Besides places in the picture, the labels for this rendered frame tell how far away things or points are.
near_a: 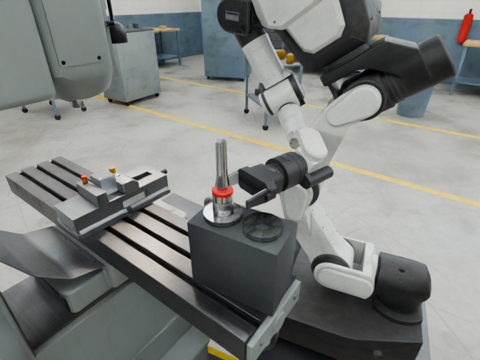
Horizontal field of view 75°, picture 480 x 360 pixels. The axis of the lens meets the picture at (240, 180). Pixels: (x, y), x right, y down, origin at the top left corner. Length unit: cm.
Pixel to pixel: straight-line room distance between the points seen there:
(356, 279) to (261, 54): 80
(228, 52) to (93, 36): 613
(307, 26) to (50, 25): 59
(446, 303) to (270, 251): 178
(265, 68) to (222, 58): 604
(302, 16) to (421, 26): 721
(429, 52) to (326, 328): 89
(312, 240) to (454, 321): 124
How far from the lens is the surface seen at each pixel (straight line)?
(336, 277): 120
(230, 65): 701
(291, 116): 95
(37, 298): 124
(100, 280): 111
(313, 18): 87
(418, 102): 535
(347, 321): 126
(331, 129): 94
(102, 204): 105
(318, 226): 114
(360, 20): 87
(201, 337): 162
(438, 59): 92
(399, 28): 812
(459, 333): 220
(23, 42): 83
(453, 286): 245
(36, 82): 84
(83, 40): 91
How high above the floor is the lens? 155
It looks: 30 degrees down
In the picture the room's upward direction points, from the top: straight up
